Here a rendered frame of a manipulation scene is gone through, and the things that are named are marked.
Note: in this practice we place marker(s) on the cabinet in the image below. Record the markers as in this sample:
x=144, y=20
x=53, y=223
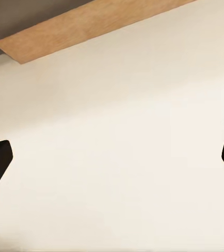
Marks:
x=18, y=15

